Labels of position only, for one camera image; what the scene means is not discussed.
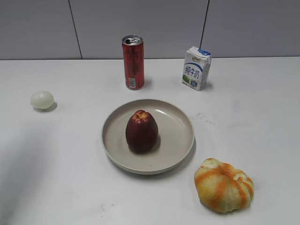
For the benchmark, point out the red soda can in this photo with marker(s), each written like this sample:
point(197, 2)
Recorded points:
point(133, 57)

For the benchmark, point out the white blue milk carton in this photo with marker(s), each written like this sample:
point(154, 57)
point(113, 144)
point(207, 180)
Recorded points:
point(196, 68)

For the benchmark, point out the beige round plate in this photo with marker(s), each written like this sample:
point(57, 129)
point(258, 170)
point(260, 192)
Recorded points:
point(175, 137)

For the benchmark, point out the dark red apple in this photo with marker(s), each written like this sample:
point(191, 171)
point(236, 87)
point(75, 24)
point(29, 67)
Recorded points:
point(141, 132)

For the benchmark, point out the pale white onion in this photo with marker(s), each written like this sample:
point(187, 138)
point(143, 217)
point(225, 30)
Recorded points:
point(42, 100)

